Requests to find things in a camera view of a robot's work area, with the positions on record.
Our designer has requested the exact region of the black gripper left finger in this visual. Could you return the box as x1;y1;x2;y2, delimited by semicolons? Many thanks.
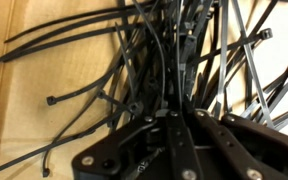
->
71;110;205;180

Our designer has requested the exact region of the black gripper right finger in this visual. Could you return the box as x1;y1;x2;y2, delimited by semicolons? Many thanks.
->
194;109;288;180

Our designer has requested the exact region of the black zip tie pile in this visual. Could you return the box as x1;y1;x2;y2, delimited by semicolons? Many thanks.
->
0;0;288;179

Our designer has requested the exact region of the shallow cardboard box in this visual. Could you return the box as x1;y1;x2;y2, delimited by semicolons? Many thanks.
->
0;0;288;180

